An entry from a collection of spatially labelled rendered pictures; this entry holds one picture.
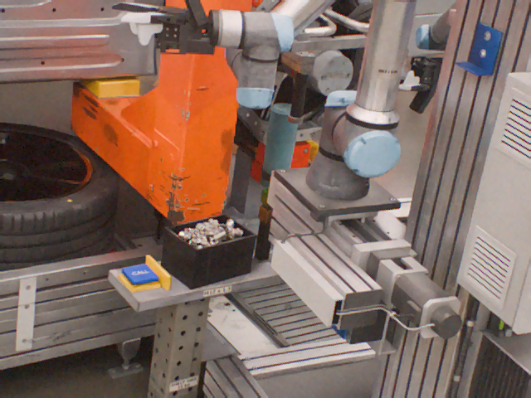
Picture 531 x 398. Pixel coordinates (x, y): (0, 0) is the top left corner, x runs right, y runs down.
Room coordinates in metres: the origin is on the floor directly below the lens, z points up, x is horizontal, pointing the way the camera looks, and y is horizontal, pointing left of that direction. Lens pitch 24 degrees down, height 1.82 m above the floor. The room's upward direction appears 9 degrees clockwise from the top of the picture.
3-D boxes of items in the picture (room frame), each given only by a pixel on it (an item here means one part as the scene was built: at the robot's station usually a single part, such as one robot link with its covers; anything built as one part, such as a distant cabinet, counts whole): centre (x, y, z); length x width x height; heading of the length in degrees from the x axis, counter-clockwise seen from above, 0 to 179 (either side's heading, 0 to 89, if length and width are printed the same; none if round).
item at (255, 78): (2.12, 0.07, 1.11); 0.11 x 0.08 x 0.11; 17
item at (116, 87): (3.07, 0.54, 0.71); 0.14 x 0.14 x 0.05; 37
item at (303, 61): (2.90, -0.02, 0.93); 0.09 x 0.05 x 0.05; 37
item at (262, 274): (2.45, 0.16, 0.44); 0.43 x 0.17 x 0.03; 127
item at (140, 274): (2.35, 0.30, 0.47); 0.07 x 0.07 x 0.02; 37
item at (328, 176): (2.30, -0.15, 0.87); 0.15 x 0.15 x 0.10
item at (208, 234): (2.46, 0.14, 0.51); 0.20 x 0.14 x 0.13; 134
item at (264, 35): (2.10, 0.06, 1.21); 0.11 x 0.08 x 0.09; 107
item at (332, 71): (3.11, -0.07, 0.85); 0.21 x 0.14 x 0.14; 37
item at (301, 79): (2.87, -0.03, 0.83); 0.04 x 0.04 x 0.16
